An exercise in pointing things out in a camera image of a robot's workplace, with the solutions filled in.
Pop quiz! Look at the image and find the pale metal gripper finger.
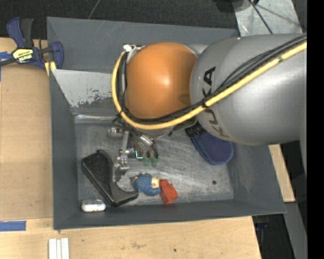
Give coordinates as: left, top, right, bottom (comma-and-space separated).
118, 147, 135, 159
112, 156, 131, 183

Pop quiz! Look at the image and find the black curved flat object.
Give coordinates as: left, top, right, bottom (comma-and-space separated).
81, 149, 139, 208

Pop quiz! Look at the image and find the blue toy figure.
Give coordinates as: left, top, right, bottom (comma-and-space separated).
132, 173, 163, 197

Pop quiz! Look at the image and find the small white capsule case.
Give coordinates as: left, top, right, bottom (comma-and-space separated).
80, 199, 107, 213

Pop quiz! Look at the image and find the red toy block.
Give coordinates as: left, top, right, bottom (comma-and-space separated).
159, 179, 179, 205

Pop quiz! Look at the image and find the grey metal bin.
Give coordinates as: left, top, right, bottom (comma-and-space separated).
46, 16, 287, 230

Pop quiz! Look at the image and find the pale wood flat board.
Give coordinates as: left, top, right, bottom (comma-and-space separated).
0, 63, 55, 221

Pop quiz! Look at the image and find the black cylinder on white bracket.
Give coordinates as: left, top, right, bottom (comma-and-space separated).
168, 123, 206, 139

